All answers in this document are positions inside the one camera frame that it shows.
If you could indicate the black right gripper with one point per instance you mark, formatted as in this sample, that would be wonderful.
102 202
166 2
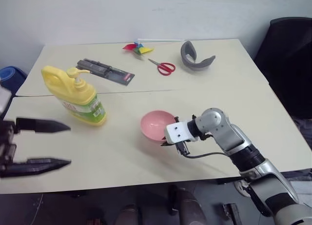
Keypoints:
182 147

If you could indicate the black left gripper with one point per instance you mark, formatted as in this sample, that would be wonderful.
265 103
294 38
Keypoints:
6 142

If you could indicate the pink bowl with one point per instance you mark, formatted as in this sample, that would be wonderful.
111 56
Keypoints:
152 124

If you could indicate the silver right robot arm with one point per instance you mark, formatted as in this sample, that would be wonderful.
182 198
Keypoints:
224 130

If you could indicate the yellow pump dispenser bottle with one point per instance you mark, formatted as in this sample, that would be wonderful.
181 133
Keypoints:
73 94

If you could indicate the grey curved band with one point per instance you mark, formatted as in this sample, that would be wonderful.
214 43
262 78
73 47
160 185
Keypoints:
195 67

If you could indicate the blue round container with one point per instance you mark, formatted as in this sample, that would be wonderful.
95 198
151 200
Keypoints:
9 75

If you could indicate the large dark rounded shape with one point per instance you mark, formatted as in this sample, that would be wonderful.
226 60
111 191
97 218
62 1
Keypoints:
187 205

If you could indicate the colourful pinwheel with white stick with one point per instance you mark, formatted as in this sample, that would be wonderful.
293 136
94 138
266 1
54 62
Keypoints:
142 50

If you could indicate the white shoe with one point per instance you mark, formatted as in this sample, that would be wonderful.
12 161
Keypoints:
241 188

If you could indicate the dark grey packaged tool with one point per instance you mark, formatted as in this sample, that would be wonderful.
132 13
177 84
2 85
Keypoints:
102 69

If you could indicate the small dark rounded shape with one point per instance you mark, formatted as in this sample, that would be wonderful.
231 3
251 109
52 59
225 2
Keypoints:
128 215

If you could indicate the black office chair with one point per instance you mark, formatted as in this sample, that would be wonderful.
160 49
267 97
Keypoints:
287 64

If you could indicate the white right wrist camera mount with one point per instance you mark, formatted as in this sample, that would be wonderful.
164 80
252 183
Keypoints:
178 133

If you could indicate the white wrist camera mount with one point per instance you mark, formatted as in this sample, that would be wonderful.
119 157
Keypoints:
4 100
178 133

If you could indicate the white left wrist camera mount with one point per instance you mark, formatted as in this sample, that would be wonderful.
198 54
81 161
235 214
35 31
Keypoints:
4 100

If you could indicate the black metal bracket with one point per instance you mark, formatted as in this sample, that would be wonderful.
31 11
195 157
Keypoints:
232 214

